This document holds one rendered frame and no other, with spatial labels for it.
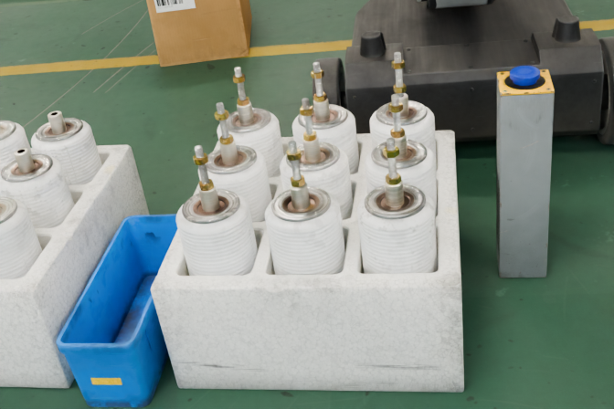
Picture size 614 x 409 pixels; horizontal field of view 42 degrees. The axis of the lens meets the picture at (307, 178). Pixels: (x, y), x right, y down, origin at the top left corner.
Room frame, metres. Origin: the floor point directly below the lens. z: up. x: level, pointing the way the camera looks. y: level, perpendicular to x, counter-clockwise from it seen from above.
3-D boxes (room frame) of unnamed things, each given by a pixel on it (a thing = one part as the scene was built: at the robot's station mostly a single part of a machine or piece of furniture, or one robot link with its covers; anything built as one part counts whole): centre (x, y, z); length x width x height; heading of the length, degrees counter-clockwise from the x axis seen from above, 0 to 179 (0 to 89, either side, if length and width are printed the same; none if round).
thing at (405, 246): (0.83, -0.10, 0.16); 0.10 x 0.10 x 0.18
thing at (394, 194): (0.83, -0.10, 0.26); 0.02 x 0.02 x 0.03
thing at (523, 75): (0.98, -0.31, 0.32); 0.04 x 0.04 x 0.02
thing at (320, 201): (0.85, 0.01, 0.25); 0.08 x 0.08 x 0.01
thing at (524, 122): (0.98, -0.31, 0.16); 0.07 x 0.07 x 0.31; 78
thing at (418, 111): (1.06, -0.15, 0.25); 0.08 x 0.08 x 0.01
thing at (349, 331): (0.97, -0.01, 0.09); 0.39 x 0.39 x 0.18; 78
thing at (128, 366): (0.94, 0.27, 0.06); 0.30 x 0.11 x 0.12; 169
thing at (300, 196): (0.85, 0.01, 0.26); 0.02 x 0.02 x 0.03
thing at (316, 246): (0.85, 0.01, 0.16); 0.10 x 0.10 x 0.18
